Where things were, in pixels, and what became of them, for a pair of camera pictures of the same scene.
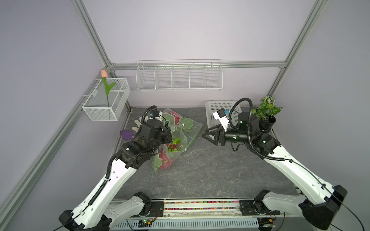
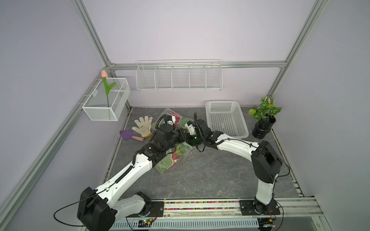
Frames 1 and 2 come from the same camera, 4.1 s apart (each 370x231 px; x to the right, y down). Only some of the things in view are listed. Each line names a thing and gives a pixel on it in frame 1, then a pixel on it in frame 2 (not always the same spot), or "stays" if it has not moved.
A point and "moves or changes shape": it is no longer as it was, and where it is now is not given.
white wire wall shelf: (179, 74) stays
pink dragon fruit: (164, 154) moves or changes shape
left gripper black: (166, 132) to (181, 135)
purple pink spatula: (126, 134) stays
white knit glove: (138, 123) stays
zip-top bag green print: (180, 126) stays
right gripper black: (219, 135) to (187, 139)
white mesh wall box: (96, 106) stays
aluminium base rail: (208, 210) stays
